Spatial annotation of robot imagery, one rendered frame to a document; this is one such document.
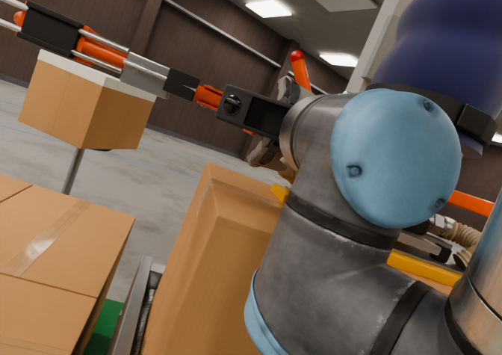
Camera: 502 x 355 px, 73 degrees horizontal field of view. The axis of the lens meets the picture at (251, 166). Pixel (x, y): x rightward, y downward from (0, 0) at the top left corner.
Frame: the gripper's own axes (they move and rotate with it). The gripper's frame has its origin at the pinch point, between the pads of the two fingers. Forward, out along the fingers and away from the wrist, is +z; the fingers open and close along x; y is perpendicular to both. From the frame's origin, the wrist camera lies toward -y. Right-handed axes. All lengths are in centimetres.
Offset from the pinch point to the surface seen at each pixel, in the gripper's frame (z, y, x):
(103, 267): 38, -18, -53
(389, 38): 92, 60, 59
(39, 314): 13, -25, -53
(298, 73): -0.8, 2.4, 9.1
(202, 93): -3.0, -10.8, 0.0
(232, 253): -17.8, -1.0, -16.8
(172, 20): 869, -126, 170
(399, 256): -14.3, 23.5, -11.0
